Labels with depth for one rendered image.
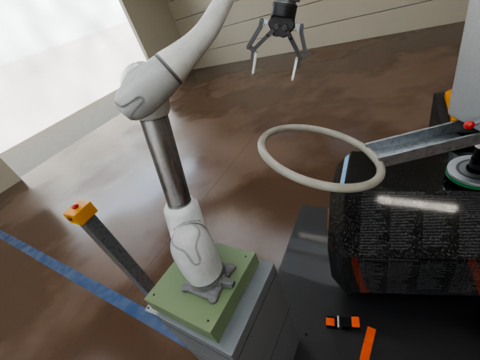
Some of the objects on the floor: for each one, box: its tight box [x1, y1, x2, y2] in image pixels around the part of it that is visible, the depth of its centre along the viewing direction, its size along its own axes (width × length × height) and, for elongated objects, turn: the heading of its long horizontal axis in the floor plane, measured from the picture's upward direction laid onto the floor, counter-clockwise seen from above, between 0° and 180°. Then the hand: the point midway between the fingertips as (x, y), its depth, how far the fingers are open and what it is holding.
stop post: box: [62, 200, 159, 316], centre depth 180 cm, size 20×20×109 cm
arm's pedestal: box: [156, 259, 308, 360], centre depth 138 cm, size 50×50×80 cm
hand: (273, 73), depth 90 cm, fingers open, 13 cm apart
